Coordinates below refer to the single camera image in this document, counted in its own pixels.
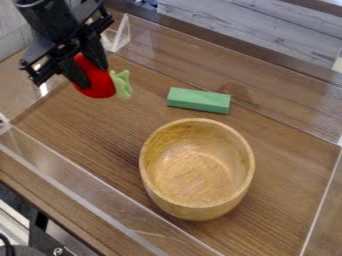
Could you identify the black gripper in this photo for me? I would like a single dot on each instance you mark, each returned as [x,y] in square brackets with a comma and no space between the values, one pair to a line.
[64,31]

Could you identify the red plush strawberry toy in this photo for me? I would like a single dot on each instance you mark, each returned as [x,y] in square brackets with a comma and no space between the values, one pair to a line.
[107,83]

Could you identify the green rectangular block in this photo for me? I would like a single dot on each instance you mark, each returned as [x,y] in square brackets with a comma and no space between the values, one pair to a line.
[198,100]

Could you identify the wooden bowl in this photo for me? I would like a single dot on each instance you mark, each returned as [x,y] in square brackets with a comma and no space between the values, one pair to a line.
[197,167]

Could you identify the clear acrylic tray walls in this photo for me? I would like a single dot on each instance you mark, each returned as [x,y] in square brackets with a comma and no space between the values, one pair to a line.
[70,151]

